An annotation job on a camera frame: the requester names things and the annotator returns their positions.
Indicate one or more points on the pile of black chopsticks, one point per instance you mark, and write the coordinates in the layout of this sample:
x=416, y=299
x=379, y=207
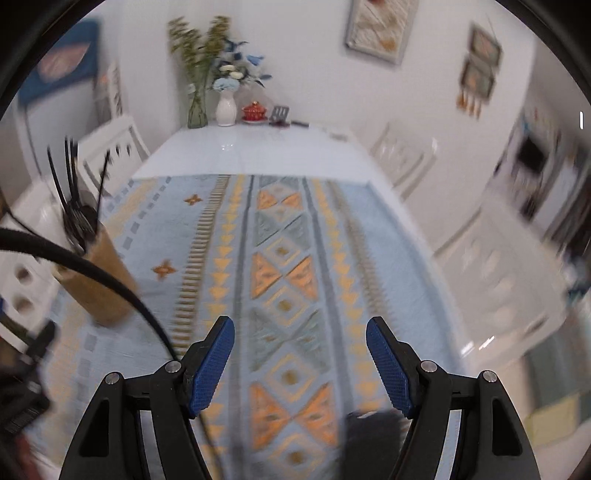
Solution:
x=74, y=212

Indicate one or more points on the small tasselled wall picture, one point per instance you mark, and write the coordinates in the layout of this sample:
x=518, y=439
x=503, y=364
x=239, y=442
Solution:
x=478, y=81

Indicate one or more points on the small framed wall picture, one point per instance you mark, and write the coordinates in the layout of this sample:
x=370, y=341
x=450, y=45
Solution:
x=485, y=46

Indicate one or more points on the patterned blue table mat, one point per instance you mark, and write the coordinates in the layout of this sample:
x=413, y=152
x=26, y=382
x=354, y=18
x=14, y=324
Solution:
x=392, y=277

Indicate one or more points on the wooden utensil holder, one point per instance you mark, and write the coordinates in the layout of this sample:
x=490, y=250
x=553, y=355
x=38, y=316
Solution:
x=106, y=286

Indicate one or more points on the green glass vase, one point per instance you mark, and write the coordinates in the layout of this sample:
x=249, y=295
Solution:
x=197, y=113

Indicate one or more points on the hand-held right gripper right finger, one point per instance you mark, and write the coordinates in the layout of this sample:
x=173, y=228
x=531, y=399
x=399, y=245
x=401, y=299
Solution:
x=390, y=369

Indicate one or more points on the blue wall hanging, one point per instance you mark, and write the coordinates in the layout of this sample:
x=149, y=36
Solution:
x=60, y=60

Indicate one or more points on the dried green plant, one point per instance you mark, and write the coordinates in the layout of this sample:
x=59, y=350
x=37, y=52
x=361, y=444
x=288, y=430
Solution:
x=198, y=50

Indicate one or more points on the light framed wall picture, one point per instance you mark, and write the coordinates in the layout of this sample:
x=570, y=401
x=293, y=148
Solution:
x=113, y=92

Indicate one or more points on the metal napkin holder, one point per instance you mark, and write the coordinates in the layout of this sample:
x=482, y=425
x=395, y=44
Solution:
x=279, y=115

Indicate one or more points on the white ceramic vase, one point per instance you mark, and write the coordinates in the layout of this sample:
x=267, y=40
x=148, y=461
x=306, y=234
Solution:
x=226, y=110

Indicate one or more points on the large framed wall picture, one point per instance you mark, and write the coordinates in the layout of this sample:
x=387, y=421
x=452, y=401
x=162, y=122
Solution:
x=381, y=27

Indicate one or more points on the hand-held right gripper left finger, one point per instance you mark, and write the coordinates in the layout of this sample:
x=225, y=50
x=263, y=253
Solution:
x=212, y=369

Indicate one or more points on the pastel tiled floor mat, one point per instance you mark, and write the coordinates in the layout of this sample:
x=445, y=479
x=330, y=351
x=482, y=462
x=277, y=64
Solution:
x=554, y=410

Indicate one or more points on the blue and white flowers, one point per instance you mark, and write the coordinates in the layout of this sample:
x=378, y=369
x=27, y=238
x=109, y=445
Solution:
x=231, y=74

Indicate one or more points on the red lidded pot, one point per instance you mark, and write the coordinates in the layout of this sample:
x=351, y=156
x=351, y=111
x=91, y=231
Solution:
x=254, y=112

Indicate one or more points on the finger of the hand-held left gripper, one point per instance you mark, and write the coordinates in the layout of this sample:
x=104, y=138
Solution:
x=44, y=339

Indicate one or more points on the black television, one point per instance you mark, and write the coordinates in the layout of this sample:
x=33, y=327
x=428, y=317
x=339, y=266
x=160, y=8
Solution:
x=530, y=154

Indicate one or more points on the white dining chair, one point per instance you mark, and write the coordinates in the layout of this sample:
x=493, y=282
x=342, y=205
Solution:
x=401, y=152
x=498, y=277
x=37, y=286
x=124, y=134

